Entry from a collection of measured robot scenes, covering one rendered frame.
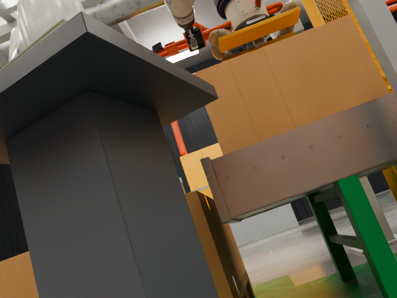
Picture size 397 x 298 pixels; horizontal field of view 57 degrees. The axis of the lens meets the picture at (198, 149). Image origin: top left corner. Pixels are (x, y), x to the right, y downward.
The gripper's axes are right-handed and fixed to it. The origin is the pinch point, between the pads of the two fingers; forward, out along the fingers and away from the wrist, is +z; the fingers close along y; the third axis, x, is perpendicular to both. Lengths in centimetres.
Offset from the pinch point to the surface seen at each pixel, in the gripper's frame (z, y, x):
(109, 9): 438, -368, -113
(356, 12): -50, 38, 44
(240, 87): -22.5, 36.7, 9.9
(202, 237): -20, 82, -20
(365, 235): -36, 96, 26
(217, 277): -20, 96, -20
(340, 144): -36, 70, 30
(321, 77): -22, 44, 37
